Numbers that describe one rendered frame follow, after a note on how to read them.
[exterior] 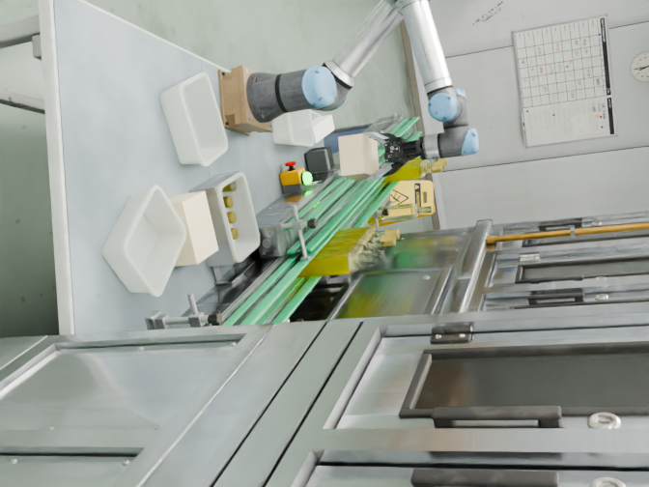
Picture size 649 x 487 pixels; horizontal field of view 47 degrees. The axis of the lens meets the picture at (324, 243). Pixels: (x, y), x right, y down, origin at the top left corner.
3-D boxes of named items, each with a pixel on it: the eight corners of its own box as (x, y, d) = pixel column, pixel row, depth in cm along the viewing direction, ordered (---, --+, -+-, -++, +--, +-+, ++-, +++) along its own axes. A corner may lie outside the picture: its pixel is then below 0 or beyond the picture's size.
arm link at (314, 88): (276, 71, 214) (319, 62, 209) (295, 74, 226) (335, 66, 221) (282, 112, 215) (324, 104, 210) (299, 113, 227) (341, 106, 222)
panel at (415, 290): (248, 429, 169) (392, 429, 157) (245, 417, 168) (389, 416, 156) (354, 279, 249) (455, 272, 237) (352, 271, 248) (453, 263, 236)
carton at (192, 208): (171, 266, 186) (197, 264, 184) (155, 205, 183) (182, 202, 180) (193, 252, 197) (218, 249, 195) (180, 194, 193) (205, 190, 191)
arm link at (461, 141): (477, 125, 218) (480, 154, 219) (440, 130, 222) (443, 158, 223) (473, 125, 211) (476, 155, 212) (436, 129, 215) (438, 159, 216)
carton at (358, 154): (338, 136, 224) (361, 133, 222) (354, 144, 239) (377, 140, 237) (341, 176, 224) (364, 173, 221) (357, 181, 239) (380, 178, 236)
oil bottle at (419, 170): (378, 184, 322) (441, 176, 312) (376, 171, 320) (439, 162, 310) (380, 180, 327) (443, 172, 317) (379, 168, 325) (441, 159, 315)
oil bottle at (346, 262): (292, 278, 225) (358, 273, 217) (288, 262, 223) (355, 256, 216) (298, 272, 230) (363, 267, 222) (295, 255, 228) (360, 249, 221)
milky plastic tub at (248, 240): (210, 268, 204) (238, 265, 200) (189, 189, 197) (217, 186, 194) (236, 246, 219) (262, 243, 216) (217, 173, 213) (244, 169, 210)
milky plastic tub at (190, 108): (175, 174, 195) (204, 169, 191) (148, 91, 186) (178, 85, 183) (203, 152, 209) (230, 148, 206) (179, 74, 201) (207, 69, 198)
